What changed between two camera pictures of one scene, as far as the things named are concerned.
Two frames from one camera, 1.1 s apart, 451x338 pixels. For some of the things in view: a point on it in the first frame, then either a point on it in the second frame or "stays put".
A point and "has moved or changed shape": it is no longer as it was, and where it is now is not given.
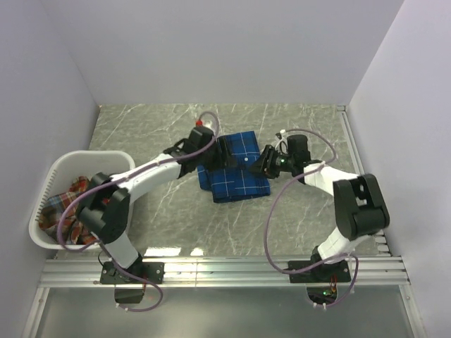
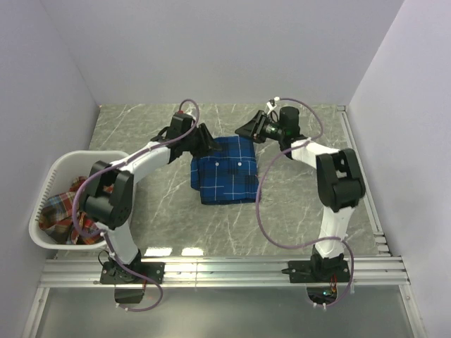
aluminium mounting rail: x=242 y=272 stays put
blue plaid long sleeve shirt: x=239 y=182 has moved or changed shape
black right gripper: x=262 y=166 → x=254 y=127
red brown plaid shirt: x=74 y=230 stays put
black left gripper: x=224 y=160 → x=210 y=146
